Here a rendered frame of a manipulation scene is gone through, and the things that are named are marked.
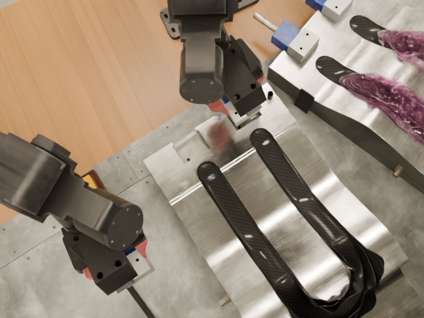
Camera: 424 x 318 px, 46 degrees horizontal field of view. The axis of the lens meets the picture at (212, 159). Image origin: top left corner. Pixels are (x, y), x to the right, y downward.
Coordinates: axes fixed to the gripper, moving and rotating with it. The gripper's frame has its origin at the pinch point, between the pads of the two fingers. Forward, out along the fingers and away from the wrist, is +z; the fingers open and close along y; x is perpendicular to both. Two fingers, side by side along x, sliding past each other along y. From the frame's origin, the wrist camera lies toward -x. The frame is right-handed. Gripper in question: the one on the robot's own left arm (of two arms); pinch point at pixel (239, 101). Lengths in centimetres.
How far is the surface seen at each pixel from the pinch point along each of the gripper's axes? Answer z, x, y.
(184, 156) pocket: 6.3, 1.3, -12.9
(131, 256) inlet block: -1.0, -13.7, -26.7
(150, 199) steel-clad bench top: 11.5, 1.2, -22.9
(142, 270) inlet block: 0.0, -16.2, -26.3
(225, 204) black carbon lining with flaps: 8.7, -10.0, -11.3
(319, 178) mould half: 12.1, -13.7, 4.4
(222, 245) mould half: 9.7, -15.4, -15.3
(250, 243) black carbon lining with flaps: 11.0, -17.2, -11.2
